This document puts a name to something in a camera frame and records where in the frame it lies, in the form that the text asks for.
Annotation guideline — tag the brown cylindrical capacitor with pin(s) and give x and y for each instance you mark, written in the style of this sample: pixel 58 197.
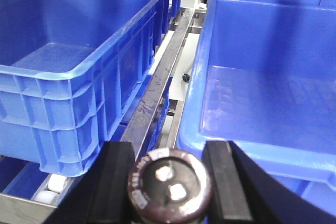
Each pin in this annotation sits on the brown cylindrical capacitor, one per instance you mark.
pixel 168 185

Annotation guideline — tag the steel shelf divider rail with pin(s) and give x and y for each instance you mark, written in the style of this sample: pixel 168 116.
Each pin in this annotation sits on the steel shelf divider rail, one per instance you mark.
pixel 139 130

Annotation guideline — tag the blue bin near left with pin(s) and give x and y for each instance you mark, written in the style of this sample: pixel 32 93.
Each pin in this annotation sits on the blue bin near left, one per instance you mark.
pixel 69 71

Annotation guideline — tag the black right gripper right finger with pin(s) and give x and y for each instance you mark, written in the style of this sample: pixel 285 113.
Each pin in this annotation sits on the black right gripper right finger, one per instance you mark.
pixel 244 193

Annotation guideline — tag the large blue bin right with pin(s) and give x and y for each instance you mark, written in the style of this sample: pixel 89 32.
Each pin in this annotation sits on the large blue bin right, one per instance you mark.
pixel 264 77

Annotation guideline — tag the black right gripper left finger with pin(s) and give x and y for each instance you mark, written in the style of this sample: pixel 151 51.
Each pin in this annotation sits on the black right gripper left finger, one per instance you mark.
pixel 101 194

